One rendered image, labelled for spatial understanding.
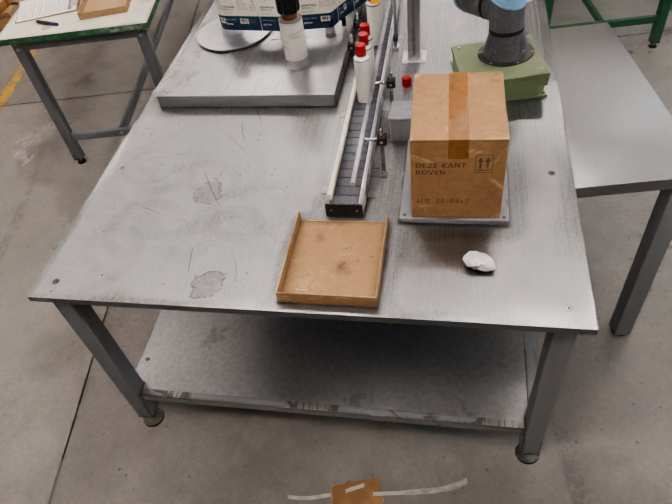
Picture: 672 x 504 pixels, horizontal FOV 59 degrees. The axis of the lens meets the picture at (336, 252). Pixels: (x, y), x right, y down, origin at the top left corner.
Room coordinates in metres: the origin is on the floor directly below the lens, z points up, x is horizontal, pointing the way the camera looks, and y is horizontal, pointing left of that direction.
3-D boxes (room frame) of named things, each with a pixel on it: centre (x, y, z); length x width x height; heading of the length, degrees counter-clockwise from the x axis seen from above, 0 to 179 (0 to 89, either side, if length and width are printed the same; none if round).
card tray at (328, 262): (1.09, 0.00, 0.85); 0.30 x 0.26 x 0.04; 164
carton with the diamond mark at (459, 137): (1.30, -0.38, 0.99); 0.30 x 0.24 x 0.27; 166
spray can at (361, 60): (1.74, -0.18, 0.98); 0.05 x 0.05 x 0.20
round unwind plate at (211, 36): (2.38, 0.26, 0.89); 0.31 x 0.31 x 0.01
